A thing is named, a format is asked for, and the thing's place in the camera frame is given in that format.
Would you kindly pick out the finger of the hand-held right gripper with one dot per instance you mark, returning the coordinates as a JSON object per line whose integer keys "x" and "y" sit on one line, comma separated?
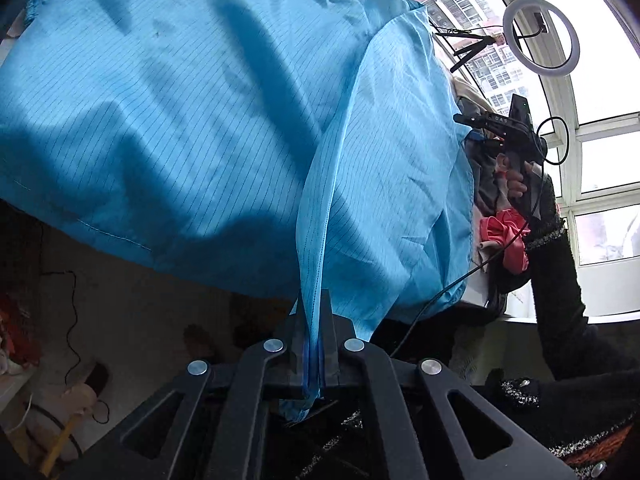
{"x": 472, "y": 120}
{"x": 484, "y": 140}

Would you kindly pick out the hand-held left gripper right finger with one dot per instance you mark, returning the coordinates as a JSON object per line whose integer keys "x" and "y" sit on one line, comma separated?
{"x": 332, "y": 355}

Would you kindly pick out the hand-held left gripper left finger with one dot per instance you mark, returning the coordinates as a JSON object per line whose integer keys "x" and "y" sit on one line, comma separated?
{"x": 295, "y": 360}

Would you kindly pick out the blue striped zip jacket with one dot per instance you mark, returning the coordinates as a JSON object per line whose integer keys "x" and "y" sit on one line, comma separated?
{"x": 200, "y": 135}

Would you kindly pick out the person's right forearm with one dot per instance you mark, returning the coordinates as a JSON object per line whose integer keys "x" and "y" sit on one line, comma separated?
{"x": 555, "y": 270}

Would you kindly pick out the person's right hand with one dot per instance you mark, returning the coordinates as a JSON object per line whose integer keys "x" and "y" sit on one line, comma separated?
{"x": 515, "y": 183}

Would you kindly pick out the beige cloth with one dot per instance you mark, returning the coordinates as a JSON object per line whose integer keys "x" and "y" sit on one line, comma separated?
{"x": 470, "y": 92}

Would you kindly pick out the grey cloth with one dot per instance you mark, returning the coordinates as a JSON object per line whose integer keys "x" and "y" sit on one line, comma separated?
{"x": 482, "y": 175}

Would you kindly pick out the black tripod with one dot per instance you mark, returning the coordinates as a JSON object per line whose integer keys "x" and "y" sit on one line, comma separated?
{"x": 467, "y": 55}

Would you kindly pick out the pink cloth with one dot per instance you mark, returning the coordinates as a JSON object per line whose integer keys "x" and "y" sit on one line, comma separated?
{"x": 505, "y": 232}

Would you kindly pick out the apartment building outside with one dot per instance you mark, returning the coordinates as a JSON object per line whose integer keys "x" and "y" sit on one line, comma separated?
{"x": 480, "y": 7}

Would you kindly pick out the red cloth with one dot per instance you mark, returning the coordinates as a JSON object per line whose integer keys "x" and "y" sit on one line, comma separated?
{"x": 15, "y": 325}

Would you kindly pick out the white window frame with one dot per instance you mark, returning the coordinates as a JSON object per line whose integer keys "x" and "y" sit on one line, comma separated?
{"x": 565, "y": 105}

